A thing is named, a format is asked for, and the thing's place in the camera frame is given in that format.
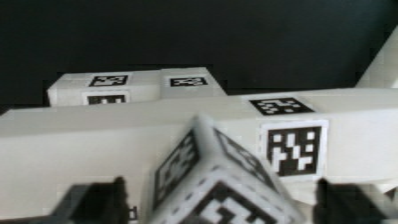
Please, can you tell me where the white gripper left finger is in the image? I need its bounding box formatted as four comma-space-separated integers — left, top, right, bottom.
0, 177, 131, 224

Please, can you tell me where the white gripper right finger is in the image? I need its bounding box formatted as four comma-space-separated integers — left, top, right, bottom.
314, 179, 398, 224

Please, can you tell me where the white tagged cube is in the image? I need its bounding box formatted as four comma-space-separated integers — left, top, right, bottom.
145, 115, 306, 224

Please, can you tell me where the white chair back frame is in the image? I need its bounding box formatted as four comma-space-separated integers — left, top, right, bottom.
0, 88, 398, 219

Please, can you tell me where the white chair leg block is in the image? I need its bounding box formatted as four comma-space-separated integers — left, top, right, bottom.
49, 70, 161, 107

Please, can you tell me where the white U-shaped fence wall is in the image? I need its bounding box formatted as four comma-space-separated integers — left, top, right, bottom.
356, 27, 398, 89

